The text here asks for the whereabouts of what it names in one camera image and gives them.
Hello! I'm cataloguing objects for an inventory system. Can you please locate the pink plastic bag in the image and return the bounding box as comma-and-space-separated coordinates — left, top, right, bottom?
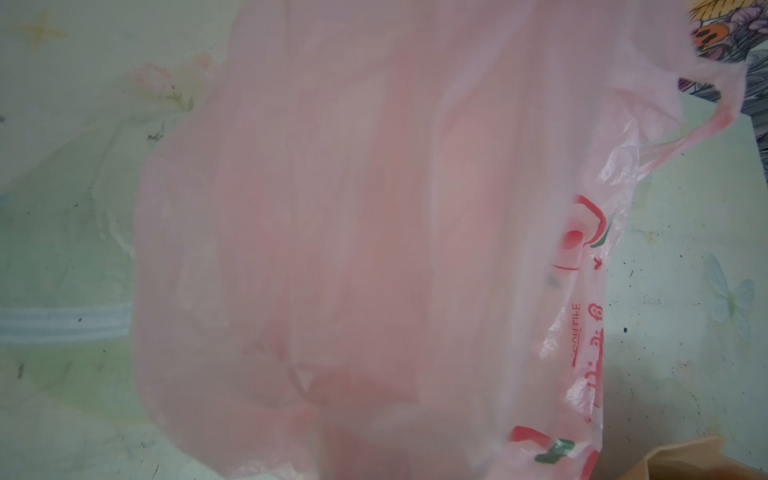
132, 1, 746, 479

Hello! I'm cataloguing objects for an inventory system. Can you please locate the pink flower-shaped plate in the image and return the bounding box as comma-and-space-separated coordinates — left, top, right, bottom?
621, 436, 767, 480

